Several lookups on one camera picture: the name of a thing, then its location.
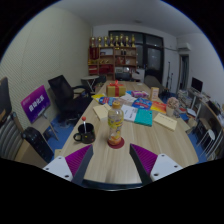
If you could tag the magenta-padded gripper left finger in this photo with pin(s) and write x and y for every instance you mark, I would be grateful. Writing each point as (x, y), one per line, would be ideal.
(61, 166)

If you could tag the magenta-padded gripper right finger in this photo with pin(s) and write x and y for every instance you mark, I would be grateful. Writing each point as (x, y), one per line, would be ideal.
(163, 166)

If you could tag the yellow-labelled drink bottle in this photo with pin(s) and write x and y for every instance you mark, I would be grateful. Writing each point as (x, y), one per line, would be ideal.
(115, 123)

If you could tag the black mug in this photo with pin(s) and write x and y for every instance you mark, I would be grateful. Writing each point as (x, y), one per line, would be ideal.
(87, 137)

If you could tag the pale yellow notepad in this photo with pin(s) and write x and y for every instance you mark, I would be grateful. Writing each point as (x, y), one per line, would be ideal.
(165, 121)
(101, 111)

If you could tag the flat round red coaster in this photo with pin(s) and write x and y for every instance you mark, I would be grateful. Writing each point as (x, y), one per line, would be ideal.
(121, 145)

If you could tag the red-ball stirrer stick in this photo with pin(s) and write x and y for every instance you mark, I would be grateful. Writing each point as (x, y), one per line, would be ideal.
(84, 118)

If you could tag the teal book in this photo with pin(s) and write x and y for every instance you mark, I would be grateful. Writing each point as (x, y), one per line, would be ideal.
(143, 117)

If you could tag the white stool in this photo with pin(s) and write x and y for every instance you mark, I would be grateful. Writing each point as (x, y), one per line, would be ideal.
(210, 133)

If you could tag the striped grey chair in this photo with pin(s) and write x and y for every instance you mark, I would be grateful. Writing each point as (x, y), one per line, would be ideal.
(10, 140)

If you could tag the orange book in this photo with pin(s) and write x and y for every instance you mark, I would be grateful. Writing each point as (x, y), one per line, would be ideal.
(158, 107)

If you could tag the white book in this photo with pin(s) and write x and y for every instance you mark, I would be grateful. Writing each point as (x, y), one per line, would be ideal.
(129, 113)

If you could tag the flower bouquet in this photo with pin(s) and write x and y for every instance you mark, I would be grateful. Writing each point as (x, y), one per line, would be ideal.
(172, 103)

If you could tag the blue book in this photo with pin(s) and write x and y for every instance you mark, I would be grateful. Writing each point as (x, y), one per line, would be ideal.
(142, 103)

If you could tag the purple sign on stand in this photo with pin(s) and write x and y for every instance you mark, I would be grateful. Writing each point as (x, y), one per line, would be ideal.
(35, 104)

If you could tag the orange carton box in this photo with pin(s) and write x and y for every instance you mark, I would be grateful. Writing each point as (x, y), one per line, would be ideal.
(154, 94)

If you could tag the white pink booklet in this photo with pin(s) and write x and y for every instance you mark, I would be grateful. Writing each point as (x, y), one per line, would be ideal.
(126, 100)

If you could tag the black office chair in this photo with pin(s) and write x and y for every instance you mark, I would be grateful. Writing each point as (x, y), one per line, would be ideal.
(61, 90)

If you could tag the pink package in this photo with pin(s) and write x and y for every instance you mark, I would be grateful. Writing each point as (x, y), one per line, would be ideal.
(140, 93)

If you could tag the blue red booklet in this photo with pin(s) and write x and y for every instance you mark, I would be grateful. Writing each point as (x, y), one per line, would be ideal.
(106, 100)

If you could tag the black monitor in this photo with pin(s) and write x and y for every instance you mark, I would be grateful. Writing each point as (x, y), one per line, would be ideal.
(196, 84)

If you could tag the yellow gift box red ribbon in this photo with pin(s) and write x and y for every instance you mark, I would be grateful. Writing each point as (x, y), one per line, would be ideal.
(115, 90)

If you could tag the small white table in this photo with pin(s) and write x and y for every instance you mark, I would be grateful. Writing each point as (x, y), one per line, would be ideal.
(90, 78)

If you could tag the black framed glass door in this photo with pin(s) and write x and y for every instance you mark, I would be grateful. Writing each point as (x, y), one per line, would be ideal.
(153, 60)

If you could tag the wooden shelf unit with trophies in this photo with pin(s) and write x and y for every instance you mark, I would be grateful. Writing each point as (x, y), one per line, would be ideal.
(113, 60)

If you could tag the white air conditioner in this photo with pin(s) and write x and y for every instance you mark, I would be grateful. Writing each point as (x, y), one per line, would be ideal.
(184, 46)

